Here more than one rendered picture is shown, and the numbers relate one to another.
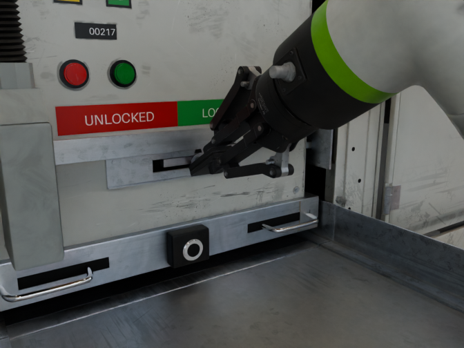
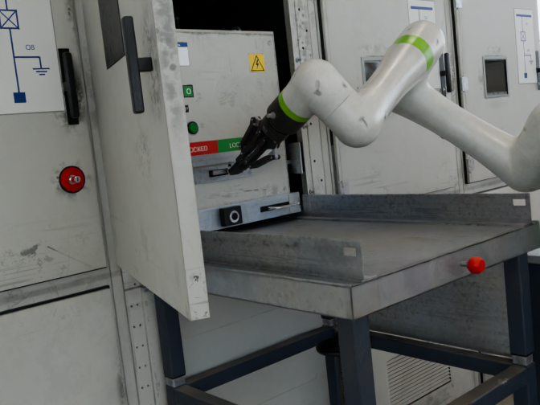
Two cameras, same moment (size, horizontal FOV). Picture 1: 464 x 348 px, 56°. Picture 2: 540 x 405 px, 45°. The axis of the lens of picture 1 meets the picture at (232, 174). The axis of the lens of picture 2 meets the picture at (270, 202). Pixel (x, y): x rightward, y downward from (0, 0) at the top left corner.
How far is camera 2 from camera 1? 119 cm
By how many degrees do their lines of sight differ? 11
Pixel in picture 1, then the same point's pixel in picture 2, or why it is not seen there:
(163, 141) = (215, 158)
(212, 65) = (231, 120)
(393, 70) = (304, 110)
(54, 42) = not seen: hidden behind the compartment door
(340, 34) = (287, 101)
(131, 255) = (203, 220)
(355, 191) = (320, 186)
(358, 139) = (316, 155)
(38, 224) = not seen: hidden behind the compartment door
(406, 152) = (348, 161)
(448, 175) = (381, 176)
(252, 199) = (260, 194)
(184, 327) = not seen: hidden behind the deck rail
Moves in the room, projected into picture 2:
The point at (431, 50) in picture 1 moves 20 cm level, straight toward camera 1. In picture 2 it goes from (311, 104) to (288, 101)
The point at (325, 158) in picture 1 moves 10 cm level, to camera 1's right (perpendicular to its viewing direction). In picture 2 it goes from (299, 167) to (332, 163)
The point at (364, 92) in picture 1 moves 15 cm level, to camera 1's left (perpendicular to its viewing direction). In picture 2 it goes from (298, 118) to (233, 125)
